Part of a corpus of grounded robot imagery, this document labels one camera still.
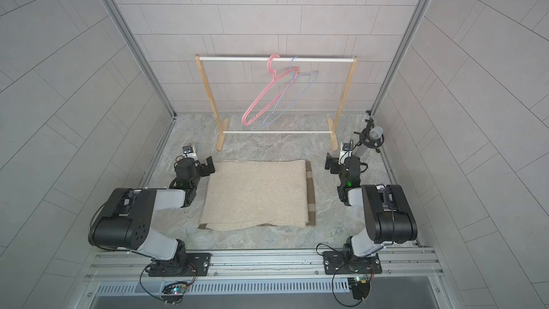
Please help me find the brown plaid scarf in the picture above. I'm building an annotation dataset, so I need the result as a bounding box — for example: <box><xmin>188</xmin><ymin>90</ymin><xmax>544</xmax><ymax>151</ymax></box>
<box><xmin>197</xmin><ymin>159</ymin><xmax>317</xmax><ymax>230</ymax></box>

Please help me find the beige wool scarf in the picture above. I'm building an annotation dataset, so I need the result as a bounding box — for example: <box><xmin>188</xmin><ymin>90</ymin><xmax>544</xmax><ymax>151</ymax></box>
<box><xmin>199</xmin><ymin>159</ymin><xmax>310</xmax><ymax>232</ymax></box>

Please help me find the pink plastic hanger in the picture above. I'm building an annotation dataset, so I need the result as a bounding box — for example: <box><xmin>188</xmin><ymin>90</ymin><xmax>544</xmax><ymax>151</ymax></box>
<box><xmin>242</xmin><ymin>53</ymin><xmax>300</xmax><ymax>127</ymax></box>

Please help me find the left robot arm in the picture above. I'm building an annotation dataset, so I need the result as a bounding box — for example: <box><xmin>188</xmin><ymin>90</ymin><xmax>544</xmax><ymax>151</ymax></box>
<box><xmin>88</xmin><ymin>157</ymin><xmax>215</xmax><ymax>277</ymax></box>

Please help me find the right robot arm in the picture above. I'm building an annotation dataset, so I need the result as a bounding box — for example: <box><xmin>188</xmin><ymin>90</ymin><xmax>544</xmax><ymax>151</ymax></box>
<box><xmin>325</xmin><ymin>155</ymin><xmax>417</xmax><ymax>265</ymax></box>

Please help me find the wooden clothes rack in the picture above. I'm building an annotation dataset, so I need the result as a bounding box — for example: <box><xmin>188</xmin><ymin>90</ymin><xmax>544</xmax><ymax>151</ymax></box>
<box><xmin>195</xmin><ymin>54</ymin><xmax>359</xmax><ymax>152</ymax></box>

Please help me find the left circuit board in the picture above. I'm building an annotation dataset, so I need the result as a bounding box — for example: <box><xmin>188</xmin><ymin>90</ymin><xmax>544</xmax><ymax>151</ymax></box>
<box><xmin>162</xmin><ymin>281</ymin><xmax>189</xmax><ymax>296</ymax></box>

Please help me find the circuit board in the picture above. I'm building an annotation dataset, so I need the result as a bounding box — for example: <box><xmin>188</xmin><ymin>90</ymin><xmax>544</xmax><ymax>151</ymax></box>
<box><xmin>347</xmin><ymin>277</ymin><xmax>371</xmax><ymax>302</ymax></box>
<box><xmin>162</xmin><ymin>281</ymin><xmax>189</xmax><ymax>296</ymax></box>

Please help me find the right circuit board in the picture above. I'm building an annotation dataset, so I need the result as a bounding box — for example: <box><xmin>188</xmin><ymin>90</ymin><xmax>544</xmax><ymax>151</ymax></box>
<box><xmin>347</xmin><ymin>277</ymin><xmax>371</xmax><ymax>302</ymax></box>

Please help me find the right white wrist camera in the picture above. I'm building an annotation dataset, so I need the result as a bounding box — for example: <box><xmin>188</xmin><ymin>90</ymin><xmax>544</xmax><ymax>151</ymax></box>
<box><xmin>339</xmin><ymin>140</ymin><xmax>354</xmax><ymax>165</ymax></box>

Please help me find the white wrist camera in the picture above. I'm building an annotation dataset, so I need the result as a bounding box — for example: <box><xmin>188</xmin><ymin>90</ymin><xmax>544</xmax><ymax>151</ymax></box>
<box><xmin>182</xmin><ymin>144</ymin><xmax>198</xmax><ymax>161</ymax></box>
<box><xmin>339</xmin><ymin>140</ymin><xmax>354</xmax><ymax>165</ymax></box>

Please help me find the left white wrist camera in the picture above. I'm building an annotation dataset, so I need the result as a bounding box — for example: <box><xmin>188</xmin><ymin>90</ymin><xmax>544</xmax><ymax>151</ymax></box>
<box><xmin>182</xmin><ymin>144</ymin><xmax>198</xmax><ymax>161</ymax></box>

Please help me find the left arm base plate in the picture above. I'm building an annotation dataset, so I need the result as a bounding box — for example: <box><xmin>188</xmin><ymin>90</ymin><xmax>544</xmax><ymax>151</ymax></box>
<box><xmin>146</xmin><ymin>253</ymin><xmax>212</xmax><ymax>278</ymax></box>

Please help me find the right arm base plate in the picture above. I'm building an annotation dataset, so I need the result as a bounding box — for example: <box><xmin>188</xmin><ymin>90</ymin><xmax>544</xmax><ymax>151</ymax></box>
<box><xmin>320</xmin><ymin>250</ymin><xmax>383</xmax><ymax>276</ymax></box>

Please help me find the aluminium mounting rail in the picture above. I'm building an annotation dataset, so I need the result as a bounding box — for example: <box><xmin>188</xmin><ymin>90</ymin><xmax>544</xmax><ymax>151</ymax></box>
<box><xmin>83</xmin><ymin>246</ymin><xmax>445</xmax><ymax>284</ymax></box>

